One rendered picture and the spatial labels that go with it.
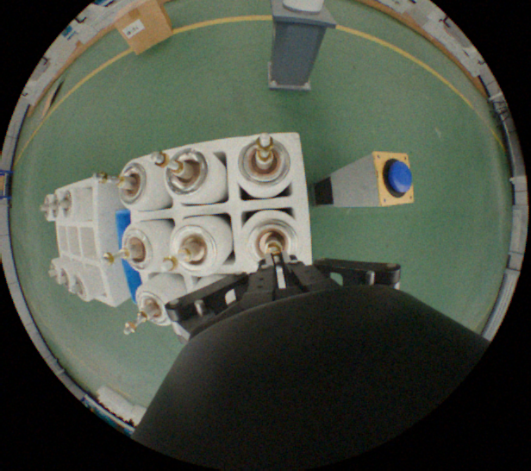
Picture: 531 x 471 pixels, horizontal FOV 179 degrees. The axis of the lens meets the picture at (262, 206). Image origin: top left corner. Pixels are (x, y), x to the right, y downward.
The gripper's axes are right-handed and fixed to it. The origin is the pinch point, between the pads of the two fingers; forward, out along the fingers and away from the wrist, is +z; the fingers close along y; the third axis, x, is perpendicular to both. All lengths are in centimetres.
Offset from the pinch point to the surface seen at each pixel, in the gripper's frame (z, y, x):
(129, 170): 9.8, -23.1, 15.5
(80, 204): 13, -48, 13
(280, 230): 9.9, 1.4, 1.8
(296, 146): 17.2, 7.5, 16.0
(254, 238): 9.8, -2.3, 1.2
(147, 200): 10.8, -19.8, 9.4
